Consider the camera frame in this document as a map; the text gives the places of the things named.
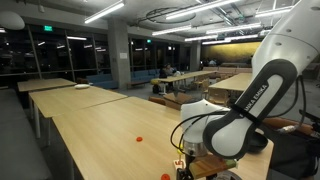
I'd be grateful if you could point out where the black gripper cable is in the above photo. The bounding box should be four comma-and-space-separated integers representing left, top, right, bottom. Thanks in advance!
170, 111, 234, 158

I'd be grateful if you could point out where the white dish on far table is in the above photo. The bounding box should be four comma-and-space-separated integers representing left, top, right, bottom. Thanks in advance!
74, 84, 90, 89

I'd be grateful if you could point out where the wooden peg board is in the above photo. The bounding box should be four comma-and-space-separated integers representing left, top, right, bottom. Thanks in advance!
173, 159, 186, 169

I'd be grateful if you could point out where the black bowl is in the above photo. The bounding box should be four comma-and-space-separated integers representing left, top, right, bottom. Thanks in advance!
248, 132, 268, 153

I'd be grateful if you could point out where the cardboard box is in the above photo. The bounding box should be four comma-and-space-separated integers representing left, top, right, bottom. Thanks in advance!
163, 93, 192, 111

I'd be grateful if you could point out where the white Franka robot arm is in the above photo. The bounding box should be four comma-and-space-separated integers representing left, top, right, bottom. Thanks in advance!
180, 0, 320, 159

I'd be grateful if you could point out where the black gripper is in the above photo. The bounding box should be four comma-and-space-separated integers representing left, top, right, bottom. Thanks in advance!
176, 155, 194, 180

